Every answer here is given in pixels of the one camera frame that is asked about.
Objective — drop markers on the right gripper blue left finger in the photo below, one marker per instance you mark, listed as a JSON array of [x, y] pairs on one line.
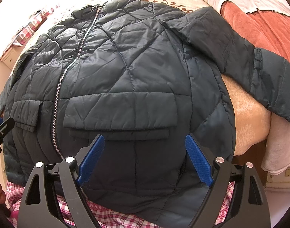
[[87, 159]]

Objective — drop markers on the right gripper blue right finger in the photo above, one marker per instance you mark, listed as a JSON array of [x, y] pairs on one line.
[[200, 162]]

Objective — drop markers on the dark quilted puffer jacket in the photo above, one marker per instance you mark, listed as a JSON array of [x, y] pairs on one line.
[[144, 75]]

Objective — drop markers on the pink plaid pajama clothing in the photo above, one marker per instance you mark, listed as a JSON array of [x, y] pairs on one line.
[[106, 217]]

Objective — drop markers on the beige leaf pattern blanket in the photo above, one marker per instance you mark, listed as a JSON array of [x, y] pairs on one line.
[[252, 120]]

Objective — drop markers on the white nightstand with plaid cloth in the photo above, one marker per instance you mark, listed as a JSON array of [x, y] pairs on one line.
[[29, 33]]

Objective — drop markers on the red pink patchwork quilt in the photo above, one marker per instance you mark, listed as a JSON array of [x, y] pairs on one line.
[[265, 23]]

